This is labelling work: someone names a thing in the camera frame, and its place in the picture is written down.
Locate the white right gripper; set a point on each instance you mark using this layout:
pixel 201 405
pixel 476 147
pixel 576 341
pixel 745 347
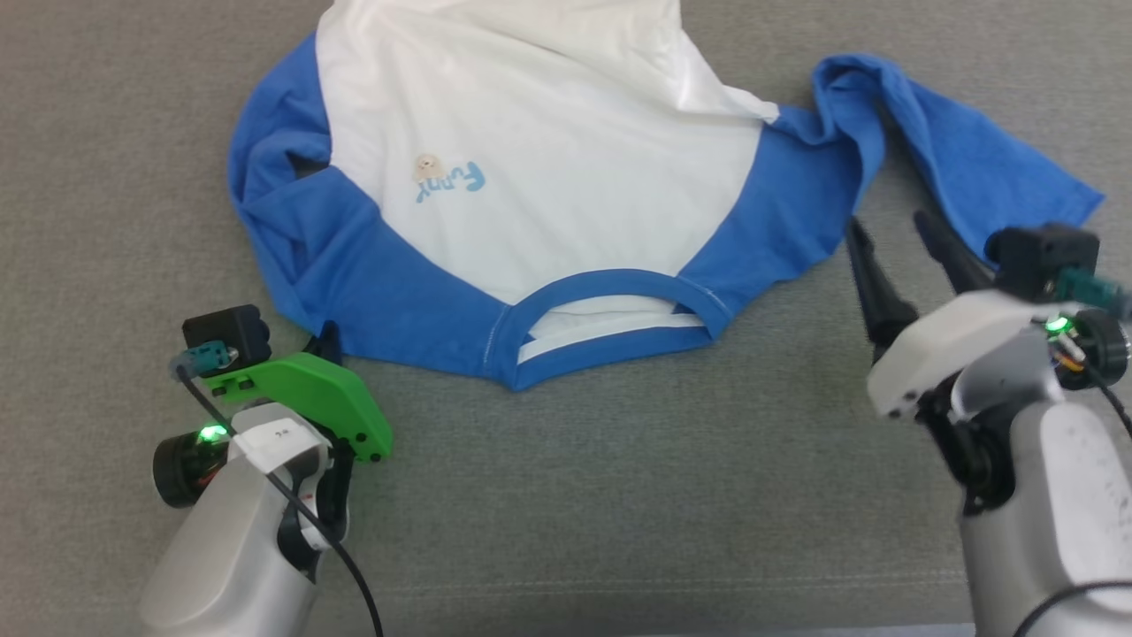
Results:
pixel 955 341

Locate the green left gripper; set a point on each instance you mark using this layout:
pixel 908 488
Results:
pixel 318 394

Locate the blue and white t-shirt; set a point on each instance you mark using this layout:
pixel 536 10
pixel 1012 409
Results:
pixel 548 133

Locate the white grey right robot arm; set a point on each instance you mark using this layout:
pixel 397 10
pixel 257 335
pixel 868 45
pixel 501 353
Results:
pixel 1061 495

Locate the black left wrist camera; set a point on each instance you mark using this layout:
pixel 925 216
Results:
pixel 225 332

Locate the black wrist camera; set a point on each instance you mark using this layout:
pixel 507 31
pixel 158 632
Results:
pixel 225 332
pixel 1039 257

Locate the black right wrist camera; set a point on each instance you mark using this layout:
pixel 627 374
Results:
pixel 1039 257

